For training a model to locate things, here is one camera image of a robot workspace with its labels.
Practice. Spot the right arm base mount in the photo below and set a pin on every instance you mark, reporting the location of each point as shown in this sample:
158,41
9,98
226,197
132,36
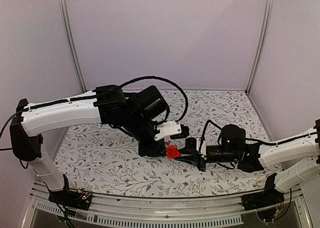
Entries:
268,196

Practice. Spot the aluminium frame post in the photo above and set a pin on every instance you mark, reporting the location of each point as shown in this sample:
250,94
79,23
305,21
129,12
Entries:
260,46
71,44

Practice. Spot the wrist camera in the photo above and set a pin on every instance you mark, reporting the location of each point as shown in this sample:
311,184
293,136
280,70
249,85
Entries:
171,129
198,144

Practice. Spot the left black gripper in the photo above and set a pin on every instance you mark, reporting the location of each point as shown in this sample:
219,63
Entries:
154,151

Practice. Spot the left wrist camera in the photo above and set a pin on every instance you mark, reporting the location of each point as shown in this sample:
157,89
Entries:
171,129

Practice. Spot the aluminium front rail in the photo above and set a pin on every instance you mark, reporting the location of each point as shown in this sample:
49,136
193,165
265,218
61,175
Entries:
120,211

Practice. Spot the left aluminium frame post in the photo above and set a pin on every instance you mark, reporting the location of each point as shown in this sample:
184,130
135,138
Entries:
71,44

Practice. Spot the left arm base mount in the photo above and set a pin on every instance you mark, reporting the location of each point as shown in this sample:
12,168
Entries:
80,199

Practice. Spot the right aluminium frame post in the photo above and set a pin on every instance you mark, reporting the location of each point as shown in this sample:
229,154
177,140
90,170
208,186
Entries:
260,46

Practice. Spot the floral patterned table mat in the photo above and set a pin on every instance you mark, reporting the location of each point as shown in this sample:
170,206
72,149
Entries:
105,160

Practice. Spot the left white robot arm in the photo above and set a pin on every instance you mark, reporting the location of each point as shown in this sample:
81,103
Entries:
131,113

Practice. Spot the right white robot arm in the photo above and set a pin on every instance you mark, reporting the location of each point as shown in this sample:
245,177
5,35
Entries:
251,155

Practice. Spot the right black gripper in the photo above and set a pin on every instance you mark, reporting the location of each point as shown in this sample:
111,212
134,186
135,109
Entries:
197,160

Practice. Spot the red earbud charging case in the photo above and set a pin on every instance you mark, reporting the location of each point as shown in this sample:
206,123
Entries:
172,152

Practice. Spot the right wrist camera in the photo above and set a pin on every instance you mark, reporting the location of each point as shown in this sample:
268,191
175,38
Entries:
198,144

